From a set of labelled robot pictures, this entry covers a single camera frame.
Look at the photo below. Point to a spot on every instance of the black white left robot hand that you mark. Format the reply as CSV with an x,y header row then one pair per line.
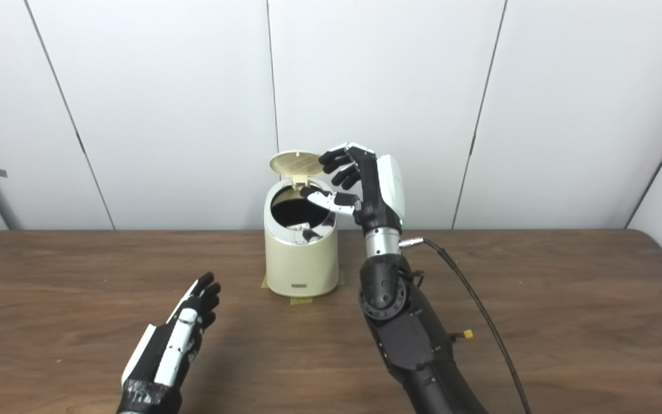
x,y
170,351

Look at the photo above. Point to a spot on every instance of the cream round bin lid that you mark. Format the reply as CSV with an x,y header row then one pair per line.
x,y
295,163

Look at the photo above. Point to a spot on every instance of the cream-colored bin body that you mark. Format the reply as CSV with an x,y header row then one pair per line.
x,y
301,264

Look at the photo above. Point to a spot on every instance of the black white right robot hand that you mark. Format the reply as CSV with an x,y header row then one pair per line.
x,y
380,195

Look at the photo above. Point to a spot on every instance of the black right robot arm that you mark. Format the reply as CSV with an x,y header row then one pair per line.
x,y
405,328

